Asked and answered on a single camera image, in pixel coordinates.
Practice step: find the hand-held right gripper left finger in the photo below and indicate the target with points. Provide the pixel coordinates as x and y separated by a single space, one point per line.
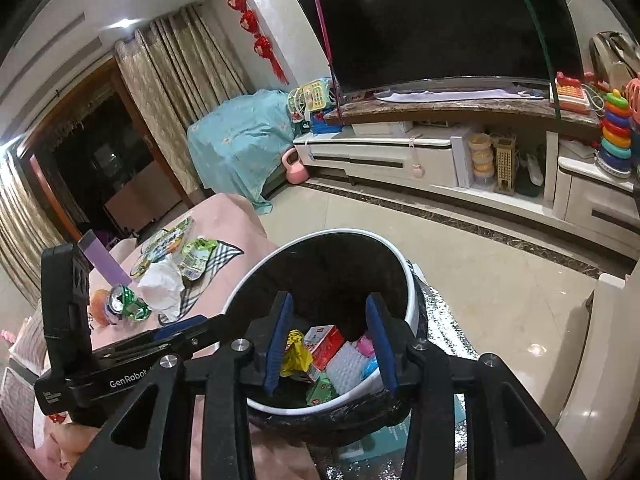
280 340

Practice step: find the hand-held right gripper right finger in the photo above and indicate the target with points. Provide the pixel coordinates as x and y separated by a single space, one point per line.
380 340

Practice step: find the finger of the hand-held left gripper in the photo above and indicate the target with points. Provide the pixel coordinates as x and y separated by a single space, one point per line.
175 328
200 337

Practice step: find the pink packet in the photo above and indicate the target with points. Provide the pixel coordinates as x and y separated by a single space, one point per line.
365 345

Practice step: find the yellow wrapper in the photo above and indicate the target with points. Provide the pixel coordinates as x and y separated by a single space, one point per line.
295 355

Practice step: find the blue plastic package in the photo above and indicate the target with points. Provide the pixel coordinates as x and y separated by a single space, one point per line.
371 367

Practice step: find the white foam net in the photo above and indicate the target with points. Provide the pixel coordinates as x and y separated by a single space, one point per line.
347 367

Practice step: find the red box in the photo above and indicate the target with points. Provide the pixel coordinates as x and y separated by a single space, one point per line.
325 345

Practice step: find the small green box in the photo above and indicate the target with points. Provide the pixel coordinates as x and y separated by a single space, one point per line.
320 390

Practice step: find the white bin with black bag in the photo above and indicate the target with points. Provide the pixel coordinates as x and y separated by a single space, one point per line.
320 270

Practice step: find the orange round object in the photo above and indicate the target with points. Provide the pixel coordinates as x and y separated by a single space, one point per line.
98 302

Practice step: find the crumpled white tissue paper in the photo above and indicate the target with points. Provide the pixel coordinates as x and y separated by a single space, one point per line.
160 280

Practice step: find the purple bottle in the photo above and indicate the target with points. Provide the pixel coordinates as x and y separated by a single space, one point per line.
102 260

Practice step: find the crushed green can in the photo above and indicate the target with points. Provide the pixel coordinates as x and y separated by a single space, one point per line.
122 302

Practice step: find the silver glitter covered stand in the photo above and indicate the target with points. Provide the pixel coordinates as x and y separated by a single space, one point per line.
440 335

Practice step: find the green snack packet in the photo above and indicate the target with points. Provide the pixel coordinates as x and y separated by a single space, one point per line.
197 255

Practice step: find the plaid mat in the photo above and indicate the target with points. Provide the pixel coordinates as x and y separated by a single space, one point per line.
220 260

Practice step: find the colourful picture book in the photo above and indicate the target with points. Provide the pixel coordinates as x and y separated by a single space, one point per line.
162 247

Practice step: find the beige patterned curtain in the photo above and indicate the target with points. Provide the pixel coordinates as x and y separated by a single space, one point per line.
20 220
180 85

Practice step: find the teal cardboard box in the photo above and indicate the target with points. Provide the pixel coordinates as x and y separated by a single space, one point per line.
380 445

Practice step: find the wooden framed glass door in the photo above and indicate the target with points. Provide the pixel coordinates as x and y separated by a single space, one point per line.
85 160

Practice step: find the pink kettlebell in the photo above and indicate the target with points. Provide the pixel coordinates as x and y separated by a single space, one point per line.
295 167

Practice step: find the cream television cabinet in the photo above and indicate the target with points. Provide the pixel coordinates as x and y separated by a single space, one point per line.
400 155

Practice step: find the teal covered furniture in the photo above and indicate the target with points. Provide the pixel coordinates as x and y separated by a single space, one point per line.
235 140

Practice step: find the white box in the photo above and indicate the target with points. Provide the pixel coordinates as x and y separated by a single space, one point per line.
462 157

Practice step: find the stack of yellow lidded containers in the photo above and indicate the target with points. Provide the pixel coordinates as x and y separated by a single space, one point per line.
482 160

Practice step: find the white shoe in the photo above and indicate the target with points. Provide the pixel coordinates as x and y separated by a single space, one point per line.
532 167

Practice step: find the yellow and blue toy set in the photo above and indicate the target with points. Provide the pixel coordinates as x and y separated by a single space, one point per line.
312 100

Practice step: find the pink thin stick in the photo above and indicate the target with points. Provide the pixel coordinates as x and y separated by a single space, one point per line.
325 50

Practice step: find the red toy telephone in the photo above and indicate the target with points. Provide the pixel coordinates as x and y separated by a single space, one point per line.
570 92

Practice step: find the red hanging decoration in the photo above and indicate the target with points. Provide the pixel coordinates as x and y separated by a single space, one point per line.
250 25

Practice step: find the black television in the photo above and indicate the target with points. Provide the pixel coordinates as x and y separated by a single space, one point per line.
435 25

